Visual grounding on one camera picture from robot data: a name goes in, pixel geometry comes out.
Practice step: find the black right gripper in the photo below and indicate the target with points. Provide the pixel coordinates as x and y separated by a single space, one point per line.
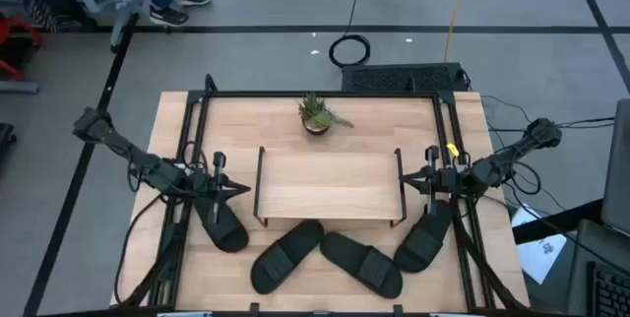
450 179

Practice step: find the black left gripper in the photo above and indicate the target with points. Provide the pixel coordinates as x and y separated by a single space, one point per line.
219 184

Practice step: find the black slide sandal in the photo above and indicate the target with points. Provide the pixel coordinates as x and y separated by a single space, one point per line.
421 245
285 258
229 233
364 263

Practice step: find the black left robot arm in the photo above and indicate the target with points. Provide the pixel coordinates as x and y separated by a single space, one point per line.
147 167

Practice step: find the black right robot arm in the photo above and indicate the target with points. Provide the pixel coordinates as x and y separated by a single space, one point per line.
512 152

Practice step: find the yellow tape tag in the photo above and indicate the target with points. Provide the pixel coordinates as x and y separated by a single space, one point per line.
453 149

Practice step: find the black perforated computer case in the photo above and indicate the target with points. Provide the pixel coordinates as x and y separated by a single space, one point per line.
398 78

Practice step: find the potted green succulent plant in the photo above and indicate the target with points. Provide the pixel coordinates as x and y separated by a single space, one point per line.
317 117

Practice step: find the white paper sheet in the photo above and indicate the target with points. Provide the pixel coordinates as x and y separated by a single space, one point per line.
539 253

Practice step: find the dark grey desk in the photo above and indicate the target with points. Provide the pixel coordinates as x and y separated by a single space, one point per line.
590 248

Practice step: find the grey monitor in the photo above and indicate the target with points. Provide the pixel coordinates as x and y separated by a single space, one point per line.
619 169

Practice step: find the black keyboard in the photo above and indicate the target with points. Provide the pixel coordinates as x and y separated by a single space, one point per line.
612 290

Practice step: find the grey metal bar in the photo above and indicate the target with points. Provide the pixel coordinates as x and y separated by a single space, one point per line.
17 87

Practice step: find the red metal cart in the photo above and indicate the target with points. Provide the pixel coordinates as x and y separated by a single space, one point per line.
10 26

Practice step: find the wooden shelf with black frame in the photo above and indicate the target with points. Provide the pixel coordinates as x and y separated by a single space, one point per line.
327 184

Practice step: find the black metal table frame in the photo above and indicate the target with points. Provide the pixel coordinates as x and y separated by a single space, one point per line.
320 94

